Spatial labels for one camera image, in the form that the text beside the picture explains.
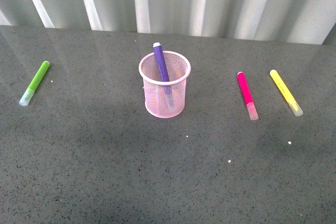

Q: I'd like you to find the purple highlighter pen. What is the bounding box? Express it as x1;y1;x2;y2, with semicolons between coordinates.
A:
153;42;174;107

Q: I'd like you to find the white pleated curtain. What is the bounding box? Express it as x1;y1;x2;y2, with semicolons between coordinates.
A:
1;0;335;45

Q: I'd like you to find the green highlighter pen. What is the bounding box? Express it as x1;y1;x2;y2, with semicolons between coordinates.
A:
19;61;50;106

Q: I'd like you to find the yellow highlighter pen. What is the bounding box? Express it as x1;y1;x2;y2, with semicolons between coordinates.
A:
269;69;303;116

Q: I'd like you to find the pink highlighter pen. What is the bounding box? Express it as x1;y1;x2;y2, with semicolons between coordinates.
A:
237;72;259;121

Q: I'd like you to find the pink mesh pen cup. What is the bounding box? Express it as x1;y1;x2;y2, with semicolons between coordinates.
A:
139;51;191;119

